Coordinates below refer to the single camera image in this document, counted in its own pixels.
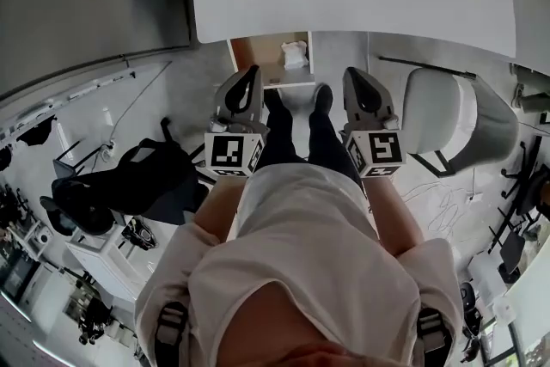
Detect person's left forearm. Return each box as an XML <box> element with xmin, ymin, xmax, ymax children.
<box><xmin>192</xmin><ymin>174</ymin><xmax>251</xmax><ymax>248</ymax></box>

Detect loose white floor cables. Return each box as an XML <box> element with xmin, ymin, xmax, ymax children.
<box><xmin>399</xmin><ymin>180</ymin><xmax>485</xmax><ymax>244</ymax></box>

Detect person's right leg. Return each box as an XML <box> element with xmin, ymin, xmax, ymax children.
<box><xmin>305</xmin><ymin>107</ymin><xmax>366</xmax><ymax>188</ymax></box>

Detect person's leg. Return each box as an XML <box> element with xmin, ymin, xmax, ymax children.
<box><xmin>305</xmin><ymin>107</ymin><xmax>366</xmax><ymax>188</ymax></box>
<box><xmin>256</xmin><ymin>96</ymin><xmax>307</xmax><ymax>175</ymax></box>

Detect white wooden drawer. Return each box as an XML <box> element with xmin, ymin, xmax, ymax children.
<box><xmin>226</xmin><ymin>31</ymin><xmax>318</xmax><ymax>91</ymax></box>

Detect person's left leg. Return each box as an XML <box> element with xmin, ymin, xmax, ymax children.
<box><xmin>256</xmin><ymin>96</ymin><xmax>307</xmax><ymax>175</ymax></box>

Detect person's white shirt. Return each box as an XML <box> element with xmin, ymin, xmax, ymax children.
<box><xmin>134</xmin><ymin>162</ymin><xmax>466</xmax><ymax>367</ymax></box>

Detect black office chair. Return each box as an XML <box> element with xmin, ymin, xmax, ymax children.
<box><xmin>40</xmin><ymin>117</ymin><xmax>212</xmax><ymax>236</ymax></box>

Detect person's black right shoe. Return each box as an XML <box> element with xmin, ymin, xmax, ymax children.
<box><xmin>312</xmin><ymin>83</ymin><xmax>335</xmax><ymax>113</ymax></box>

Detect white floor power strip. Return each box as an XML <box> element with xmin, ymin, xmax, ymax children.
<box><xmin>99</xmin><ymin>139</ymin><xmax>118</xmax><ymax>162</ymax></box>

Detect white low cabinet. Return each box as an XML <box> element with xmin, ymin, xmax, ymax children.
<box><xmin>65</xmin><ymin>218</ymin><xmax>150</xmax><ymax>304</ymax></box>

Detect white metal rack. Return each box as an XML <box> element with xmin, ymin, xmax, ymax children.
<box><xmin>0</xmin><ymin>54</ymin><xmax>174</xmax><ymax>143</ymax></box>

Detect white cloth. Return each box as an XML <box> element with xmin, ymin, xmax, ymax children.
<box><xmin>280</xmin><ymin>40</ymin><xmax>310</xmax><ymax>70</ymax></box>

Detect person's head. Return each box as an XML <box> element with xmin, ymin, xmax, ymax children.
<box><xmin>266</xmin><ymin>339</ymin><xmax>366</xmax><ymax>367</ymax></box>

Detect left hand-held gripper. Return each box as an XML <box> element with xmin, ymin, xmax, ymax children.
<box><xmin>204</xmin><ymin>64</ymin><xmax>270</xmax><ymax>179</ymax></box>

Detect hanging black bags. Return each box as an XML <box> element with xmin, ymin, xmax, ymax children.
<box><xmin>0</xmin><ymin>115</ymin><xmax>59</xmax><ymax>173</ymax></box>

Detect grey and white chair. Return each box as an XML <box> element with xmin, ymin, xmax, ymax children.
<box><xmin>400</xmin><ymin>66</ymin><xmax>522</xmax><ymax>178</ymax></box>

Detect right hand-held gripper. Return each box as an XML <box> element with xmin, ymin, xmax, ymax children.
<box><xmin>342</xmin><ymin>67</ymin><xmax>407</xmax><ymax>179</ymax></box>

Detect grey shoulder harness strap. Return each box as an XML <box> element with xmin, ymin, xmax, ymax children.
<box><xmin>415</xmin><ymin>307</ymin><xmax>453</xmax><ymax>363</ymax></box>
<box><xmin>153</xmin><ymin>300</ymin><xmax>191</xmax><ymax>360</ymax></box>

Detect person's right forearm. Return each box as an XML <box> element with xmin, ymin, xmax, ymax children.
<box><xmin>362</xmin><ymin>174</ymin><xmax>427</xmax><ymax>260</ymax></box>

